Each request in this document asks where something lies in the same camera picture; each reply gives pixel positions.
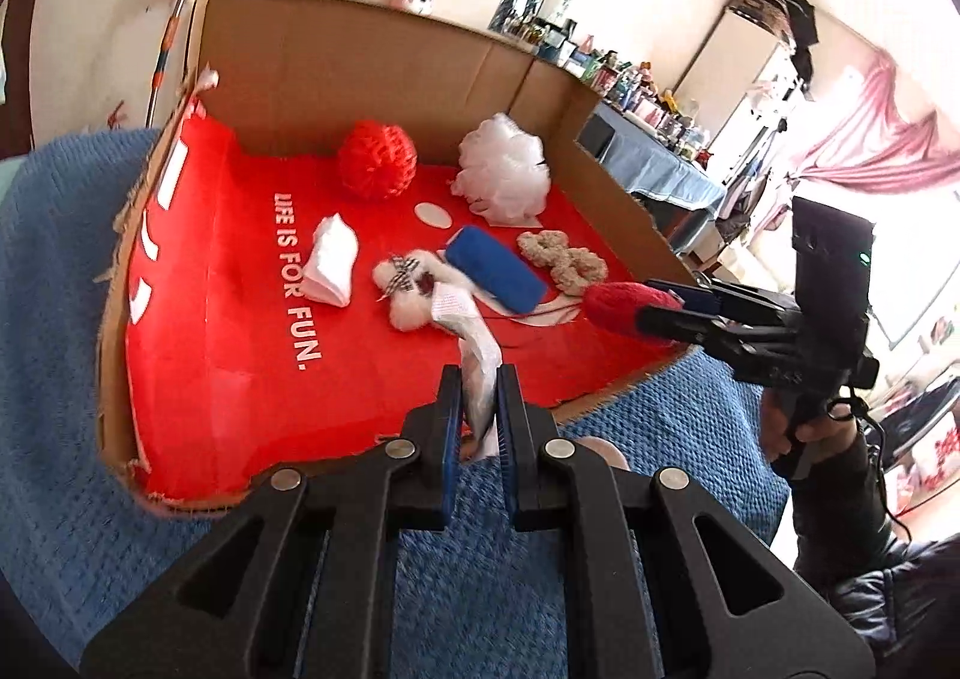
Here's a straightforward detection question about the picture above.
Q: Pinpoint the white cabinet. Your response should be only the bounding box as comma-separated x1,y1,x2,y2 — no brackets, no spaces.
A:
671,4,807,215

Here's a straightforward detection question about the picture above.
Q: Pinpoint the light teal sheet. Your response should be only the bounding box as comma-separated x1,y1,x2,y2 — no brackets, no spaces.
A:
0,154,35,215

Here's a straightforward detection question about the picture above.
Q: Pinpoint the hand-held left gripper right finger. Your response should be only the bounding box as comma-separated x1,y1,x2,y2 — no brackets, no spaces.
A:
497,363,876,679

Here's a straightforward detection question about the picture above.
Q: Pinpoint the white mesh bath pouf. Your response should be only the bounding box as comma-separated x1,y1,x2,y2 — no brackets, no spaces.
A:
452,113,552,226

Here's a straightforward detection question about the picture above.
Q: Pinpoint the red foam net sleeve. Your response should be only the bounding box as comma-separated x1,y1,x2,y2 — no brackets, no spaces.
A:
336,120,419,202

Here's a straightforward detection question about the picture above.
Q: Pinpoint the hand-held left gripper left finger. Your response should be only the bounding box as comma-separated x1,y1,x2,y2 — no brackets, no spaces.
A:
79,364,464,679

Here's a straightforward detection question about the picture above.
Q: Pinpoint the blue knitted blanket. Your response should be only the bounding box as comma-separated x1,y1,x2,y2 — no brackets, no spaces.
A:
0,128,796,679

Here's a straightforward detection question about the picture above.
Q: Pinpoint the white gauze strip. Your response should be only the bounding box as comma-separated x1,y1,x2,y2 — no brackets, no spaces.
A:
431,281,502,459

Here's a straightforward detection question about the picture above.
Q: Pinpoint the metal mop pole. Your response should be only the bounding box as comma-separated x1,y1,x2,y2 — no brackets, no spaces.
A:
145,0,232,125

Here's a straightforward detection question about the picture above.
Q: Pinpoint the folded white tissue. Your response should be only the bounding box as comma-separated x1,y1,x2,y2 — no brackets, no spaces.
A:
304,214,357,309

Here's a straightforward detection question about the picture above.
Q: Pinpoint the person's right forearm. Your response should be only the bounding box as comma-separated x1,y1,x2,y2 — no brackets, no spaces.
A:
787,424,960,679

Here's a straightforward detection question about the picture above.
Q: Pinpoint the beige round item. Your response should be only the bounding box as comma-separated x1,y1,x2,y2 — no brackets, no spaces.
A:
581,435,631,474

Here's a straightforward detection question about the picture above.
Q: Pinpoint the person's right hand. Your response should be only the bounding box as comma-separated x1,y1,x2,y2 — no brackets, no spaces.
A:
756,390,860,483

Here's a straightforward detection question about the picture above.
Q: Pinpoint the blue bandage roll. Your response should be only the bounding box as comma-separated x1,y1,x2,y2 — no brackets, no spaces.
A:
446,224,550,314

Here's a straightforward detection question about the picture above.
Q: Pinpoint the beige fuzzy scrunchie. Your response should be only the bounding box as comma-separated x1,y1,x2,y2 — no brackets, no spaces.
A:
551,248,610,296
517,229,572,269

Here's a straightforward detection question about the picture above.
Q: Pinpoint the cardboard box with red bottom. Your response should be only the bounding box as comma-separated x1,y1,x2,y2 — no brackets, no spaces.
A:
94,0,710,519

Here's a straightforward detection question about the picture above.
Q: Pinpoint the pink curtain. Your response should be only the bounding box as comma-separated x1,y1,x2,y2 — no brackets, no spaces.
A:
750,45,960,238

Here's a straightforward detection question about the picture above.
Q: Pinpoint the red plush pad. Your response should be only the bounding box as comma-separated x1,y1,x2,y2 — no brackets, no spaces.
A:
583,281,687,348

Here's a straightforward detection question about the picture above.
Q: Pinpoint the table with bottles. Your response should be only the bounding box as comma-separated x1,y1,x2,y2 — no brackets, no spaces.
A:
499,0,713,163

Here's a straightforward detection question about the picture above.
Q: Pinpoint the dark patterned bag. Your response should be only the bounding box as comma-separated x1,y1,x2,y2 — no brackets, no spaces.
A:
731,0,820,80

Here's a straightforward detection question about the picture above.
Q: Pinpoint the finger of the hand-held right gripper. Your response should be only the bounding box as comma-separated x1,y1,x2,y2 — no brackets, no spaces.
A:
645,276,797,329
636,308,760,360

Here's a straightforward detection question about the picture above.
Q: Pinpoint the white fluffy bow hair clip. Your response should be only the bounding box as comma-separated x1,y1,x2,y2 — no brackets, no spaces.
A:
373,248,481,334

